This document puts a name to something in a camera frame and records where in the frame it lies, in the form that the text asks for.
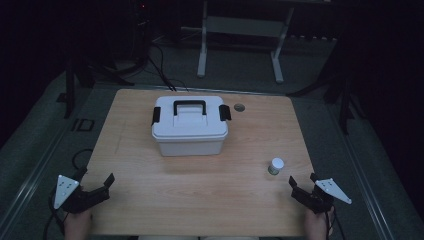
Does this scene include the dark device with red light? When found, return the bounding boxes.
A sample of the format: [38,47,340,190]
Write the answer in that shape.
[132,0,152,28]

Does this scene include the person's right hand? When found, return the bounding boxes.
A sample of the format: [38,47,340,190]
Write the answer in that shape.
[304,206,336,240]

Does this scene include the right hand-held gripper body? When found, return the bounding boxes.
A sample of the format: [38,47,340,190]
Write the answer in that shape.
[290,177,353,215]

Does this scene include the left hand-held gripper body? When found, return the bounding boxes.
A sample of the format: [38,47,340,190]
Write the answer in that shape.
[53,173,111,215]

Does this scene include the small white-capped bottle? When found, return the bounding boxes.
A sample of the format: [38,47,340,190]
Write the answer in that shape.
[267,157,286,176]

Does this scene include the right hand-held gripper black cable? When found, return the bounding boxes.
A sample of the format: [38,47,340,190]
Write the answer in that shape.
[324,206,348,240]

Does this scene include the left hand-held gripper black cable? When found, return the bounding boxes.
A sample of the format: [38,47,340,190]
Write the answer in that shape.
[42,195,68,240]

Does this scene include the white metal stand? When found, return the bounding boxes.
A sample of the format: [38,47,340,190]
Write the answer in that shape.
[180,0,296,85]

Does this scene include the white plastic storage box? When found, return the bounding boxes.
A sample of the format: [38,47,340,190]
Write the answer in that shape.
[155,135,226,158]

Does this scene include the white box lid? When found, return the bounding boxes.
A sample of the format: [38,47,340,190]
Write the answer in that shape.
[151,95,232,143]

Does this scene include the metal floor rail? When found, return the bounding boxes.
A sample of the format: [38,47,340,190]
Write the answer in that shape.
[0,124,74,232]
[339,131,398,240]

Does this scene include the black tripod stand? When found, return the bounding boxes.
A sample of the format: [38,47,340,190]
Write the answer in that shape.
[285,38,368,135]
[55,54,135,120]

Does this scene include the black looped floor cable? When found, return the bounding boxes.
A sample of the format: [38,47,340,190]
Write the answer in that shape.
[71,148,95,171]

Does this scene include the person's left hand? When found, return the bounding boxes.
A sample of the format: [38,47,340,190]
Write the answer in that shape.
[63,211,94,240]

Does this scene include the hand-held gripper black cable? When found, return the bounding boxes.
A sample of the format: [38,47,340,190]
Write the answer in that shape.
[42,195,68,240]
[324,206,348,240]

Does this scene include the black cables behind table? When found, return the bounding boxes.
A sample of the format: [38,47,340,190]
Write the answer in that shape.
[145,42,190,93]

